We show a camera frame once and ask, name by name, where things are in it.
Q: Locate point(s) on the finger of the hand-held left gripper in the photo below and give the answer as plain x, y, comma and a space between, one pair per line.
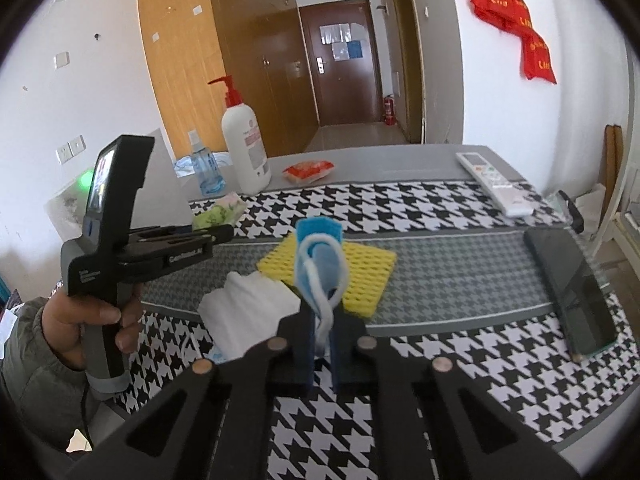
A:
150, 234
220, 235

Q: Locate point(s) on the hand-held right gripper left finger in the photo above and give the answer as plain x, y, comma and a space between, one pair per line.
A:
305, 360

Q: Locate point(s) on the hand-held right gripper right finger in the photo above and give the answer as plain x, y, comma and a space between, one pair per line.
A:
340, 365

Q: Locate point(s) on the green plastic bag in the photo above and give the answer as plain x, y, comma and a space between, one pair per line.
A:
217, 212

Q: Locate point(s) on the white foam box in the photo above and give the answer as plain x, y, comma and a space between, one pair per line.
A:
170, 190

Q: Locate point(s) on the blue face mask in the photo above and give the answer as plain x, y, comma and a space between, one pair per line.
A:
325, 260
185, 166

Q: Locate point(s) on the white tissue paper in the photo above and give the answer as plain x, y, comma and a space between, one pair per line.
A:
245, 310

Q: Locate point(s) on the yellow foam net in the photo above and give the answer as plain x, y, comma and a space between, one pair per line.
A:
370, 270

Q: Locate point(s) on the person's left forearm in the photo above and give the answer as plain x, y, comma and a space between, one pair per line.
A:
35, 390

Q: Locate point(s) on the person's left hand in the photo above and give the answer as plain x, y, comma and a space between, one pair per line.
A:
65, 325

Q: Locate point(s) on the small clear spray bottle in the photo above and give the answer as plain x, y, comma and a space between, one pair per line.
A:
206, 170

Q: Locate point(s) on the white pump bottle red cap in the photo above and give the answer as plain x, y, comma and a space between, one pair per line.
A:
245, 145

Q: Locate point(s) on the red snack packet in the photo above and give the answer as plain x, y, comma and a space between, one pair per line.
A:
307, 171

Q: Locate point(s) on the wooden wardrobe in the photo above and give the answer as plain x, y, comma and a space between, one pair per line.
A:
185, 50

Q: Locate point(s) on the dark brown door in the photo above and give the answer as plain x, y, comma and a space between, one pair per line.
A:
345, 90

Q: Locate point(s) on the red fire extinguisher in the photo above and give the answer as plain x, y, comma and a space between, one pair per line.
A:
389, 111

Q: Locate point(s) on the papers on door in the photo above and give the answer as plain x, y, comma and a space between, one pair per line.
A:
342, 40

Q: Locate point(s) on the white remote control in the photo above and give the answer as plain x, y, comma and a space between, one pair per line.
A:
495, 182

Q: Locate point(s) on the black smartphone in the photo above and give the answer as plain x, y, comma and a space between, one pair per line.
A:
575, 295

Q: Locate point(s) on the wooden side door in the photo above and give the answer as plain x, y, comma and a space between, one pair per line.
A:
406, 60

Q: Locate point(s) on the white plastic bag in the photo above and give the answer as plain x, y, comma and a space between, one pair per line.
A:
592, 197

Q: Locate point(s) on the wooden boards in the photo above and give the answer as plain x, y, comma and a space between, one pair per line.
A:
612, 170

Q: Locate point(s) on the red hanging bags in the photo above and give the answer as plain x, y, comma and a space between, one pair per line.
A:
515, 15

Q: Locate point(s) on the white wall socket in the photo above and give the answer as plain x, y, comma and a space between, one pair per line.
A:
70, 150

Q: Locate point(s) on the white bunk bed frame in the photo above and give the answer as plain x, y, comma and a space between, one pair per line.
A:
622, 170

